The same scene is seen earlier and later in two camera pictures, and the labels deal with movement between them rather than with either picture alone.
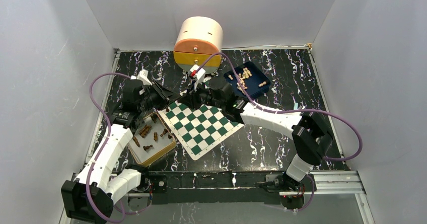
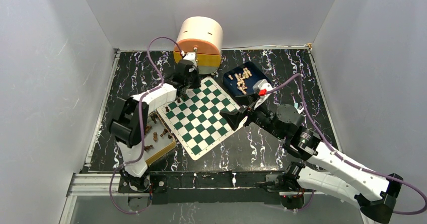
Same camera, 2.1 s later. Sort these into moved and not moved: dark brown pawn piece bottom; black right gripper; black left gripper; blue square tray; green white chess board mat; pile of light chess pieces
Moved: black left gripper; black right gripper
Not moved: green white chess board mat; dark brown pawn piece bottom; pile of light chess pieces; blue square tray
